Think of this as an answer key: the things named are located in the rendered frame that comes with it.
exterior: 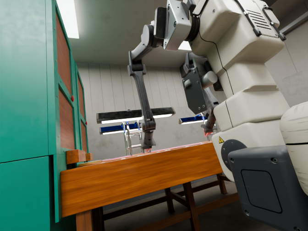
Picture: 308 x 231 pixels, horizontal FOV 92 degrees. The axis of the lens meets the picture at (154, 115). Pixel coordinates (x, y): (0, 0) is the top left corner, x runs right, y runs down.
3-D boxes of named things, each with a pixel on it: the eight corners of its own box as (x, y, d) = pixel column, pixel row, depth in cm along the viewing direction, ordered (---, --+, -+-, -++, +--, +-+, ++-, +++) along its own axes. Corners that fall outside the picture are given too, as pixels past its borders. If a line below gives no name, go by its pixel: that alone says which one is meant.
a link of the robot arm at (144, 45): (125, 52, 97) (140, 51, 100) (128, 73, 99) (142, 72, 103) (147, 20, 56) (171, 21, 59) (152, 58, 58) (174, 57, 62)
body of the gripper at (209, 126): (200, 126, 111) (202, 118, 107) (211, 124, 114) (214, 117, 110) (205, 132, 106) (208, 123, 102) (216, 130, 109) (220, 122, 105)
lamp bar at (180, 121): (220, 118, 208) (219, 112, 209) (181, 123, 187) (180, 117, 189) (217, 119, 215) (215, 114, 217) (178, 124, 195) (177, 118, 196)
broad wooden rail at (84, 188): (315, 146, 122) (306, 124, 126) (61, 217, 62) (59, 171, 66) (298, 147, 133) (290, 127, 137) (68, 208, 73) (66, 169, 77)
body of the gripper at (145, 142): (139, 141, 104) (140, 134, 100) (152, 140, 108) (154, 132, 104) (141, 148, 99) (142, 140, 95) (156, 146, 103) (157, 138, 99)
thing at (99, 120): (176, 113, 124) (174, 105, 126) (96, 121, 104) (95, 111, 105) (172, 116, 132) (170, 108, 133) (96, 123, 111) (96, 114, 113)
